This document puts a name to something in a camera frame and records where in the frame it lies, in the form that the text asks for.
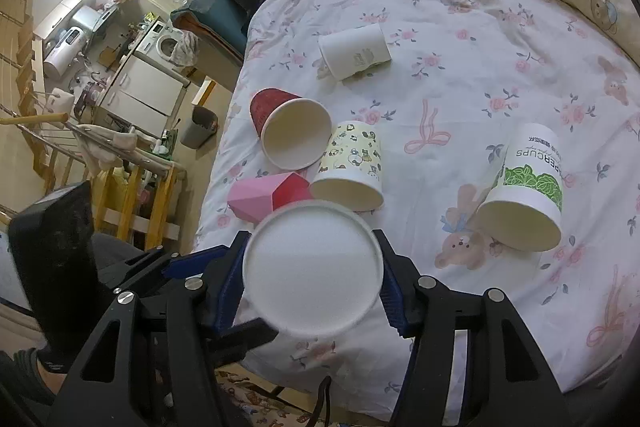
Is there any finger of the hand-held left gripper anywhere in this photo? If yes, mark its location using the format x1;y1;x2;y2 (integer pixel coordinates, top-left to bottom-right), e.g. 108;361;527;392
202;318;280;366
120;245;236;294

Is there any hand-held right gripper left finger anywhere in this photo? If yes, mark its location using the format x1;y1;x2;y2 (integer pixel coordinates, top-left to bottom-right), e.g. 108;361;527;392
47;231;252;427

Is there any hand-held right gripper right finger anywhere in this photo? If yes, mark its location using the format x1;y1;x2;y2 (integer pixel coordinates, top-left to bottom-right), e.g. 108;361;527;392
374;230;572;427

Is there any plain white paper cup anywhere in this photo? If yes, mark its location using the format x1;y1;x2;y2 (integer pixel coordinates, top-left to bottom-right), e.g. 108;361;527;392
242;200;385;337

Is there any pink red faceted cup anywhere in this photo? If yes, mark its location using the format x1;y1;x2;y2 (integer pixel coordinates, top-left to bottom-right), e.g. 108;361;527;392
227;172;312;225

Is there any yellow cartoon print cup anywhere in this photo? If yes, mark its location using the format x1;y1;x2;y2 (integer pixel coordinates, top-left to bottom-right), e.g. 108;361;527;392
309;121;385;214

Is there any red paper cup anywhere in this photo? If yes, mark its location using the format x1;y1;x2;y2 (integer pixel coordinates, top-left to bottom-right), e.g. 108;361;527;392
249;88;333;171

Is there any green leaf print cup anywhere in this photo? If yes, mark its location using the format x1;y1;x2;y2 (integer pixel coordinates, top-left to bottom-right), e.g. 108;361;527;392
475;123;564;253

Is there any white cup with small print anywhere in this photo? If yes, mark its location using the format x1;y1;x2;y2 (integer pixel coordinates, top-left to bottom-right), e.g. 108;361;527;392
318;24;392;81

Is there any printed floor mat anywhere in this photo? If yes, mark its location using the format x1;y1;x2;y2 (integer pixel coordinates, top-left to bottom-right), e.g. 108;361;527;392
214;368;403;427

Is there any wooden railing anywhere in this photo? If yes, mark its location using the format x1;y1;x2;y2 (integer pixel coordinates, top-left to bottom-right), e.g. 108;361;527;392
92;159;187;250

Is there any metal drying rack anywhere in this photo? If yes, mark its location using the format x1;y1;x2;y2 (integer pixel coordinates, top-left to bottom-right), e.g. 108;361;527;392
0;89;176;188

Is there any person's foot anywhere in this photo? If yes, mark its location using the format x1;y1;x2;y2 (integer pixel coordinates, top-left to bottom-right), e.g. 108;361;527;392
0;346;68;427

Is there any grey trash bin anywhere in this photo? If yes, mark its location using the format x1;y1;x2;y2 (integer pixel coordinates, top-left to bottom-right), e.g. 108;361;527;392
180;107;220;149

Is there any white cabinet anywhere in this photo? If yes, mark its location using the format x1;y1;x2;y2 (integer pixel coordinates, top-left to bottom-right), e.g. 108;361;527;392
97;52;190;134

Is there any wooden staircase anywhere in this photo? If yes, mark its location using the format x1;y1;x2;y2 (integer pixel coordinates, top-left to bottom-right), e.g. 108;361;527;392
0;0;63;192

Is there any floral bed sheet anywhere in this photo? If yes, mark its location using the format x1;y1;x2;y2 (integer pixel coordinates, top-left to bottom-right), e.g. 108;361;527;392
192;0;640;423

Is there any white water heater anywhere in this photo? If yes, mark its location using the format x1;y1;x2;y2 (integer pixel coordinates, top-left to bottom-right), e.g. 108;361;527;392
43;26;87;78

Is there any white washing machine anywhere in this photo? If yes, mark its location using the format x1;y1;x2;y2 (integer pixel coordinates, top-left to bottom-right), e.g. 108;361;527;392
131;20;199;68

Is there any teal cushion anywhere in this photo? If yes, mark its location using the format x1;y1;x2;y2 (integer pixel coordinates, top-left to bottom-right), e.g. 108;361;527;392
170;0;253;58

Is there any black cable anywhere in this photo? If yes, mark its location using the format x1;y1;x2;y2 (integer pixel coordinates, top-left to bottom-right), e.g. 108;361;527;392
309;376;332;427

